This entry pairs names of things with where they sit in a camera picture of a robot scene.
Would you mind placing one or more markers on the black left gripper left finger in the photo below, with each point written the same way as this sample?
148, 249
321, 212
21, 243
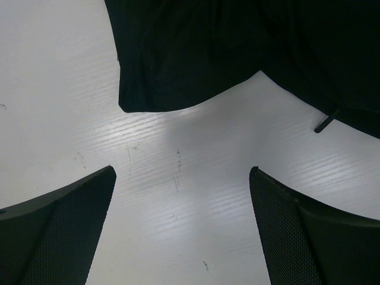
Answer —
52, 239

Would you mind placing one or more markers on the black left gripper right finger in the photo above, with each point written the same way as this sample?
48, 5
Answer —
308, 242

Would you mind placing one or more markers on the black shorts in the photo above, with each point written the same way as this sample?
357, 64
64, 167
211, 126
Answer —
177, 54

